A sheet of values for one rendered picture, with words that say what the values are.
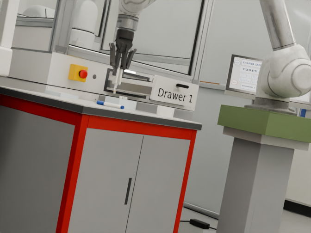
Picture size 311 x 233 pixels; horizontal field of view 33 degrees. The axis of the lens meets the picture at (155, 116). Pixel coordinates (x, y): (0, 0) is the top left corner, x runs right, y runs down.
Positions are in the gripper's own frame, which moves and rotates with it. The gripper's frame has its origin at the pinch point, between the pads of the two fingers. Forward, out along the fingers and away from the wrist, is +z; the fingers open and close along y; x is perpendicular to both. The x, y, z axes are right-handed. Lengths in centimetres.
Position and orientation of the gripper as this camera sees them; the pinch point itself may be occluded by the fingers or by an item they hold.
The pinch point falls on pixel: (117, 76)
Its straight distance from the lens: 231.6
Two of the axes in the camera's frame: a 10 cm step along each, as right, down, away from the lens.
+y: -8.1, -1.4, -5.7
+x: 5.6, 1.3, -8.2
